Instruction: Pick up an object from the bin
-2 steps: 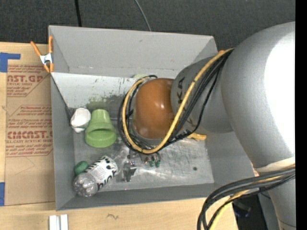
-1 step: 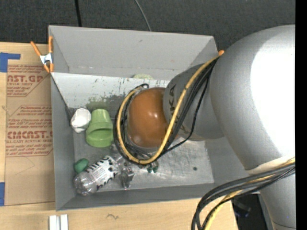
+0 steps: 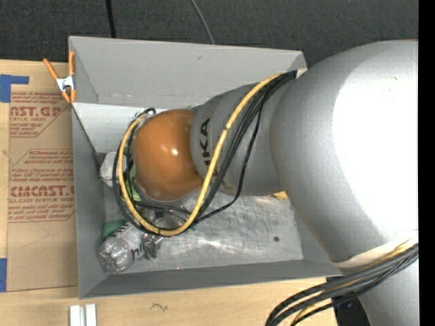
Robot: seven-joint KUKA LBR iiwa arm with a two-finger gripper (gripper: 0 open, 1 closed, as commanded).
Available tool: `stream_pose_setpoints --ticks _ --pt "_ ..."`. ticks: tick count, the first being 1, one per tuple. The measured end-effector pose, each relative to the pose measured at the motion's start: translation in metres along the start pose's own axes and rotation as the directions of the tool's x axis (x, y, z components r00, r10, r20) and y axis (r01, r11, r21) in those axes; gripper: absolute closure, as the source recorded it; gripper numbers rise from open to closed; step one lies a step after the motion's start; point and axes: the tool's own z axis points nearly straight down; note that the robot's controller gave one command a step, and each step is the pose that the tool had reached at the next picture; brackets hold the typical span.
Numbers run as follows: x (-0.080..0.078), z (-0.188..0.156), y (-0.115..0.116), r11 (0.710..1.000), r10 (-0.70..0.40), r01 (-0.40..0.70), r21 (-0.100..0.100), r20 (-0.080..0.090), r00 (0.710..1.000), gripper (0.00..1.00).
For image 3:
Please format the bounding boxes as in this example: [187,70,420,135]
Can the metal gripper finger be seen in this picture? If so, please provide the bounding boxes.
[141,234,154,260]
[152,234,164,258]

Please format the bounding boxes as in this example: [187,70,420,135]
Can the clear plastic bottle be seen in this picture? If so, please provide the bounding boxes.
[97,223,147,274]

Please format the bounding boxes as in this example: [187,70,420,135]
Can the green flat piece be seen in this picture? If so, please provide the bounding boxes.
[102,219,126,238]

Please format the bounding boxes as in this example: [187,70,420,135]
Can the grey metal bin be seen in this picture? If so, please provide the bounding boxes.
[67,35,343,300]

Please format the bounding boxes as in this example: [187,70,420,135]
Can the white crumpled paper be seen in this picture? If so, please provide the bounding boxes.
[99,151,128,188]

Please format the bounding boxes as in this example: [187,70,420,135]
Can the brown cardboard board red print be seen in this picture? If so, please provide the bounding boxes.
[0,58,80,293]

